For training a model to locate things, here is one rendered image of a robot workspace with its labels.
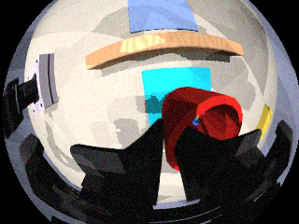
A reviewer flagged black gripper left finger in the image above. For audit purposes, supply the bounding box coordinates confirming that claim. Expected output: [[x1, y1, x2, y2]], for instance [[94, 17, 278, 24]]
[[70, 119, 164, 206]]

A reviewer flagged red cup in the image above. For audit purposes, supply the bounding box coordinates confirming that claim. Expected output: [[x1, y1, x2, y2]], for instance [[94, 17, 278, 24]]
[[162, 86, 242, 171]]

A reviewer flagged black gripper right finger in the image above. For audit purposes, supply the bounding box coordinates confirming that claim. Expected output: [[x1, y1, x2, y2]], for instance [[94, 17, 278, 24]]
[[175, 126, 262, 202]]

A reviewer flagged tan rectangular block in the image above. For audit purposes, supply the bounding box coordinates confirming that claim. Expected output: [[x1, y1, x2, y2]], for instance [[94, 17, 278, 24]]
[[85, 31, 244, 70]]

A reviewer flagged yellow block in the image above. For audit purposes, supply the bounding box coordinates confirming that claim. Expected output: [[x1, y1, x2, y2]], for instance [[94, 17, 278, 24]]
[[255, 105, 273, 141]]

